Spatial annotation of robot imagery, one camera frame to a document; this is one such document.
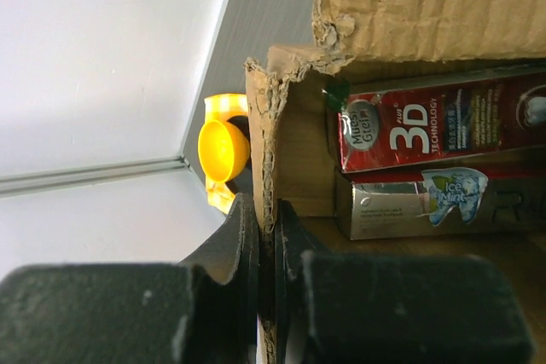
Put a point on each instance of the red toothpaste box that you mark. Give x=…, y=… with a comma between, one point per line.
x=413, y=121

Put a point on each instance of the orange patterned cloth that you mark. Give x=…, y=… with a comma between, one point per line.
x=222, y=107

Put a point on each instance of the silver toothpaste box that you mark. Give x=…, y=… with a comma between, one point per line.
x=427, y=202

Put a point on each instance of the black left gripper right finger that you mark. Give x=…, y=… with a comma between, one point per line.
x=371, y=307

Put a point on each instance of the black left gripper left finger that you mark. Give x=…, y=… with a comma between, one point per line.
x=200, y=310

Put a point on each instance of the orange bowl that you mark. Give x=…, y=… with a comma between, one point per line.
x=223, y=150

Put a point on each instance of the aluminium frame rail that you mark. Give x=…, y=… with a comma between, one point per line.
x=71, y=178

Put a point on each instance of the brown cardboard express box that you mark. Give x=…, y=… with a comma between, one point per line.
x=372, y=40

